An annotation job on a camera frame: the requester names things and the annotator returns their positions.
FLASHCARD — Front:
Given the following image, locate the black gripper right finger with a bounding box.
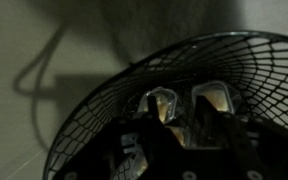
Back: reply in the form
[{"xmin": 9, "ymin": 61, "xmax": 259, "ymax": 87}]
[{"xmin": 192, "ymin": 95, "xmax": 288, "ymax": 180}]

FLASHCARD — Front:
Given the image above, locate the black wire mesh basket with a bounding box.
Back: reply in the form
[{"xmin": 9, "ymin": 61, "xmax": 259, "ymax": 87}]
[{"xmin": 42, "ymin": 30, "xmax": 288, "ymax": 180}]

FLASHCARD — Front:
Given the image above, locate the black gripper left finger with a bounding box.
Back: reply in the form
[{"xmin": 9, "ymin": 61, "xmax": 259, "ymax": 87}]
[{"xmin": 52, "ymin": 95, "xmax": 188, "ymax": 180}]

